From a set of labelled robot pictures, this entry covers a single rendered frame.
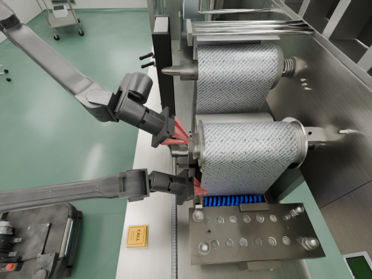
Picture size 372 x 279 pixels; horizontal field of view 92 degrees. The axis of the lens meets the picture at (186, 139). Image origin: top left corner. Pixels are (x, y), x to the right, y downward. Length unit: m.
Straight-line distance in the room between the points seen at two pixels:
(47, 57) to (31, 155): 2.07
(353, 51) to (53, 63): 0.73
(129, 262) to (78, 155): 1.68
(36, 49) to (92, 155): 1.70
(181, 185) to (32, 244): 1.36
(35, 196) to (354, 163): 0.74
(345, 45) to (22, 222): 2.01
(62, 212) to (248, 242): 1.42
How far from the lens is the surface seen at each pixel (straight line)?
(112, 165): 2.07
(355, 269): 0.62
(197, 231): 0.65
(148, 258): 0.78
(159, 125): 0.45
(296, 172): 0.72
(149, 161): 0.91
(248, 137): 0.48
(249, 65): 0.60
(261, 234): 0.69
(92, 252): 1.83
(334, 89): 0.59
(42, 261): 1.66
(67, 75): 0.54
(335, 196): 0.60
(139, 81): 0.47
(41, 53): 0.62
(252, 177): 0.59
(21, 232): 1.84
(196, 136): 0.49
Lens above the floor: 1.66
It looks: 52 degrees down
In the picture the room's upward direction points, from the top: straight up
